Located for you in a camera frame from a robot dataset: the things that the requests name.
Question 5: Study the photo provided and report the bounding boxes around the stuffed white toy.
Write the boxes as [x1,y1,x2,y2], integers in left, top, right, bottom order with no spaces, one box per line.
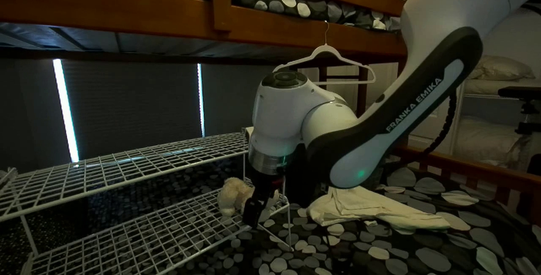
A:
[217,177,280,223]

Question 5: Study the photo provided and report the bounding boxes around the wooden bunk bed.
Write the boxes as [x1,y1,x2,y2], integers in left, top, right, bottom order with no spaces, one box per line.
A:
[0,0,541,225]

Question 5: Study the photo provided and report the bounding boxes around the white pillow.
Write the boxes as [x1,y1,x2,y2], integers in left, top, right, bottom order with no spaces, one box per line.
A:
[468,54,536,82]

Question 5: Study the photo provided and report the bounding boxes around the dark window blinds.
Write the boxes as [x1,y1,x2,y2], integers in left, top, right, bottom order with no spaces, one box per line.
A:
[0,57,275,173]

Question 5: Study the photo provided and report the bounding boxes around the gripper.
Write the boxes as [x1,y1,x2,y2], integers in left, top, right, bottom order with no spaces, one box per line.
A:
[243,170,286,229]

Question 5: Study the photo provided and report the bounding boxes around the white cloth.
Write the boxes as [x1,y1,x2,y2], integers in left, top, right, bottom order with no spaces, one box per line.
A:
[306,185,451,231]

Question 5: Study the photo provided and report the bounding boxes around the camera on mount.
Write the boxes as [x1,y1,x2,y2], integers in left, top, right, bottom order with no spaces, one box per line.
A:
[497,85,541,137]

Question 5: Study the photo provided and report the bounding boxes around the white bunk bed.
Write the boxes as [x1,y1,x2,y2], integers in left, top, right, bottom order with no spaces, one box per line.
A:
[449,53,541,171]

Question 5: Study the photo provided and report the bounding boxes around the white wire shelf rack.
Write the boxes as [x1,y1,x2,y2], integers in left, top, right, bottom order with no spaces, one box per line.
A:
[0,127,294,275]

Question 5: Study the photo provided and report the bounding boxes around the white clothes hanger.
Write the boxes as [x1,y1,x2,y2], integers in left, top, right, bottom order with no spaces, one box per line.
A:
[273,21,377,86]

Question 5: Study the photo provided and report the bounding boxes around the pebble pattern bedspread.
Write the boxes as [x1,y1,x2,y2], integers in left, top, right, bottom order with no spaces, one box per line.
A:
[0,157,541,275]

